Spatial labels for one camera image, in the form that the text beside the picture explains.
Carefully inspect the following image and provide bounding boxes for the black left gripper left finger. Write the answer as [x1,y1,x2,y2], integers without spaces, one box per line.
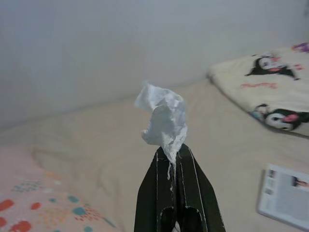
[134,147,179,232]

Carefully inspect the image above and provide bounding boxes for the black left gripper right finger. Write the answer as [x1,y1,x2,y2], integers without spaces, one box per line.
[175,144,226,232]

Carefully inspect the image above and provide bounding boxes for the white tissue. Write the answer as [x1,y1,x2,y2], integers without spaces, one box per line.
[134,81,188,182]

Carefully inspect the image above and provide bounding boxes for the thin paperback book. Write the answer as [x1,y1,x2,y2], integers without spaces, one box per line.
[257,163,309,232]

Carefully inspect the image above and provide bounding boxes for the bed with beige sheet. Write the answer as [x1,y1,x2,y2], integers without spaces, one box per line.
[0,79,309,232]

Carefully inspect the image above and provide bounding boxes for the pink patterned pillow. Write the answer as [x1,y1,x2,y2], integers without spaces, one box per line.
[0,145,121,232]

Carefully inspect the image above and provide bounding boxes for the cream cartoon print blanket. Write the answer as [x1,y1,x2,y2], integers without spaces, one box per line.
[207,42,309,138]

